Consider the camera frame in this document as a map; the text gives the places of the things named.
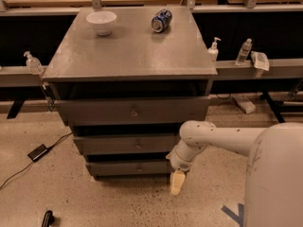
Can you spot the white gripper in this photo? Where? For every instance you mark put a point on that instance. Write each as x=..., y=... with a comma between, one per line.
x=182, y=165

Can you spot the grey bottom drawer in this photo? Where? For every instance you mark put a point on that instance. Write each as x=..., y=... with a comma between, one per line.
x=129, y=168

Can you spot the grey drawer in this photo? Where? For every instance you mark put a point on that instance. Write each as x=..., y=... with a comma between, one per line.
x=118, y=111
x=129, y=168
x=125, y=144

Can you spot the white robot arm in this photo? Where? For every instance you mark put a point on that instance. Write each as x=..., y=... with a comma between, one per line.
x=274, y=172

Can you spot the grey middle drawer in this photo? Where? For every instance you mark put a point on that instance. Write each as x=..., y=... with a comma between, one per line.
x=125, y=144

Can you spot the grey top drawer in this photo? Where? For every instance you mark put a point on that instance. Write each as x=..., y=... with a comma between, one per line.
x=118, y=111

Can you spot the grey drawer cabinet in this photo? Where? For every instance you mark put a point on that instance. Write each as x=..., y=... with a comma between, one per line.
x=131, y=62

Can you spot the blue tape cross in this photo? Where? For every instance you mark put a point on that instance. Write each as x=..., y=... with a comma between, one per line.
x=238, y=217

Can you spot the white power strip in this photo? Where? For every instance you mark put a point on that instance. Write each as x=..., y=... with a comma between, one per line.
x=245, y=104

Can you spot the black wheeled stand leg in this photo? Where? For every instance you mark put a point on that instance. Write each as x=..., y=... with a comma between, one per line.
x=280, y=107

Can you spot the right white pump bottle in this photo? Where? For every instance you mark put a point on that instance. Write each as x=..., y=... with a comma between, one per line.
x=213, y=50

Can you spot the black object on floor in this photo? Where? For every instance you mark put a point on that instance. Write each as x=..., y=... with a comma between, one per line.
x=48, y=219

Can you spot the black power adapter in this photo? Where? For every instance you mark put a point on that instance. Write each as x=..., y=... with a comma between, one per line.
x=38, y=153

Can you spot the crumpled white plastic bag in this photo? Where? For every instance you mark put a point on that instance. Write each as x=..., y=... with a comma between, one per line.
x=260, y=60

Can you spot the clear plastic water bottle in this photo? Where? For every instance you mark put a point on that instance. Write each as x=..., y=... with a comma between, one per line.
x=244, y=52

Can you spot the blue soda can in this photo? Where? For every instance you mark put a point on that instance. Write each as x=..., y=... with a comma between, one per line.
x=161, y=20

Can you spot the white ceramic bowl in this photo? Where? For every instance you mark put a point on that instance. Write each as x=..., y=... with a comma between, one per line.
x=102, y=22

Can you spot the left clear pump bottle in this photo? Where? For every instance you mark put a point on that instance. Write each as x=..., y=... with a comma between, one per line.
x=33, y=64

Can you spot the grey metal rail shelf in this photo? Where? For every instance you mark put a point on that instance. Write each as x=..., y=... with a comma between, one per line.
x=19, y=76

